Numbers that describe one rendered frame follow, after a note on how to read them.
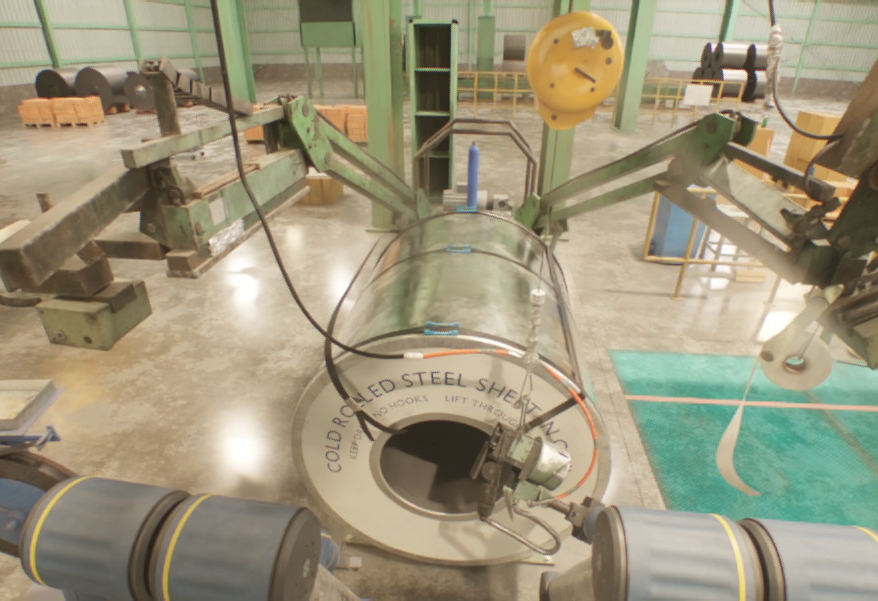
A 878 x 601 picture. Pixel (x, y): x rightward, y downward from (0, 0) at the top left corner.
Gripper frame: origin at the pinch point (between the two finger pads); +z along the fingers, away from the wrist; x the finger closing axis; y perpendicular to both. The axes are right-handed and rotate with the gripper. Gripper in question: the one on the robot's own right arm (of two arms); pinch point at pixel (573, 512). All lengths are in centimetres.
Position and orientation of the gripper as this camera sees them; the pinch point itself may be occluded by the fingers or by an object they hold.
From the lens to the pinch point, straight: 174.6
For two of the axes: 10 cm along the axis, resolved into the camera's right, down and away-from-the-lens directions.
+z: -1.7, 2.2, 9.6
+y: 8.9, 4.6, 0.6
